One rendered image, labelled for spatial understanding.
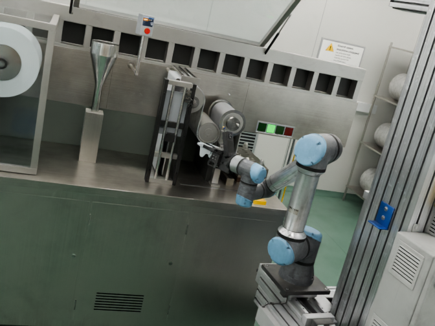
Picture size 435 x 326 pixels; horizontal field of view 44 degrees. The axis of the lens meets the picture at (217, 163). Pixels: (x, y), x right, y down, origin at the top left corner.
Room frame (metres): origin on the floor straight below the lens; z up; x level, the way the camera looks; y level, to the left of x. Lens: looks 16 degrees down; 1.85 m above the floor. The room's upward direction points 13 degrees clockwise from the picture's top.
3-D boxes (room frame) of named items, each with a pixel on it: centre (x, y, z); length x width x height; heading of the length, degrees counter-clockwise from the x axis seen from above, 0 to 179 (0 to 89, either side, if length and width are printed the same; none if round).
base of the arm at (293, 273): (2.12, -0.44, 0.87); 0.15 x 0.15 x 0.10
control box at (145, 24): (2.74, 0.50, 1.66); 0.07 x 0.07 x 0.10; 36
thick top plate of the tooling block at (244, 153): (3.09, -0.15, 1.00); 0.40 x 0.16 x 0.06; 18
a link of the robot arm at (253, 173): (2.18, -0.15, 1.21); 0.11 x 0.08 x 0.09; 51
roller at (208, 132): (2.96, 0.12, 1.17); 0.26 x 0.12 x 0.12; 18
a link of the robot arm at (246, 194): (2.19, -0.16, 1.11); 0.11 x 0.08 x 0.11; 141
